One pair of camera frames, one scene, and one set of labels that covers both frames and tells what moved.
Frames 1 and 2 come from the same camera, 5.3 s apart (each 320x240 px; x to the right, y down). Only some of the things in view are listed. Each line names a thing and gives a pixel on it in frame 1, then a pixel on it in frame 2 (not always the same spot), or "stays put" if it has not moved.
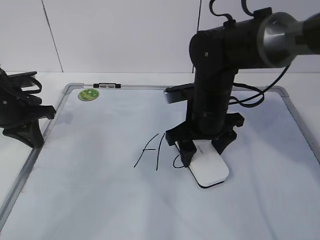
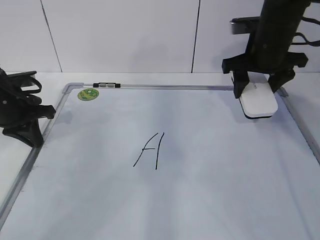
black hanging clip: (107, 85) stays put
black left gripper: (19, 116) stays put
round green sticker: (89, 94) stays put
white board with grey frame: (105, 172) stays put
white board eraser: (208, 167) to (258, 100)
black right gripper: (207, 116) to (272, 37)
